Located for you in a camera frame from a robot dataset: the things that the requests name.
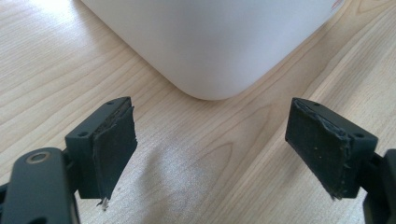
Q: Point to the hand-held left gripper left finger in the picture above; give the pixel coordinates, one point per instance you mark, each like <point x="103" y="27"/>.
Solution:
<point x="102" y="146"/>

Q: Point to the white plastic container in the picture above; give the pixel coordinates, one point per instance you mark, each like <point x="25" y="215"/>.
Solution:
<point x="214" y="43"/>

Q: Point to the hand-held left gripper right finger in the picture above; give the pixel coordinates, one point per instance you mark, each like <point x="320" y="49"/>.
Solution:
<point x="323" y="146"/>

